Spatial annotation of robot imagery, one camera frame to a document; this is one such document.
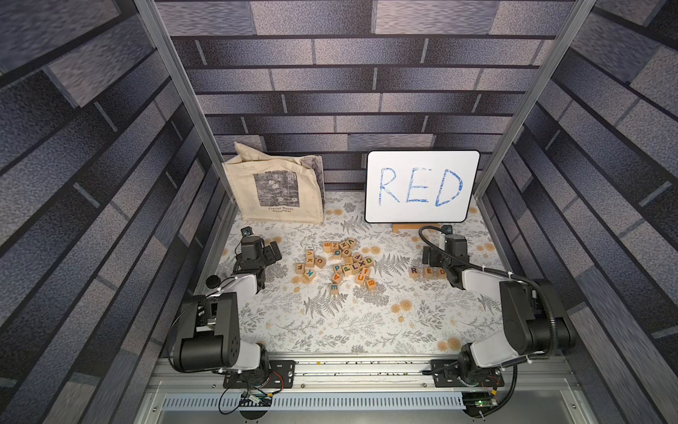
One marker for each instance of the beige canvas tote bag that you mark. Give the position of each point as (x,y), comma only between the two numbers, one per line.
(275,188)

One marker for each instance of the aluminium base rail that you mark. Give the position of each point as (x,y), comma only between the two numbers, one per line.
(354,372)

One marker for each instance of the floral table mat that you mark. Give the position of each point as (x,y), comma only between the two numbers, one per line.
(403,314)

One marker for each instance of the wooden whiteboard stand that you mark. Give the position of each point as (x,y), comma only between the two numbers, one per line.
(396,228)

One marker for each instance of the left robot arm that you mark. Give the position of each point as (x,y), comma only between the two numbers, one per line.
(207,330)

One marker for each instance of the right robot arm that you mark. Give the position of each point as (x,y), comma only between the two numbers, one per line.
(534,322)

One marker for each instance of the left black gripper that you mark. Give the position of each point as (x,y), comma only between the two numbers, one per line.
(270,256)

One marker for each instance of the whiteboard with RED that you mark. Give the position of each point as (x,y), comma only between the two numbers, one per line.
(418,187)

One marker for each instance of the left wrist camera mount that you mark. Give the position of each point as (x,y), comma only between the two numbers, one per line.
(247,231)

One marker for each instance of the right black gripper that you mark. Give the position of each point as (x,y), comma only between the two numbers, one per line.
(433,257)

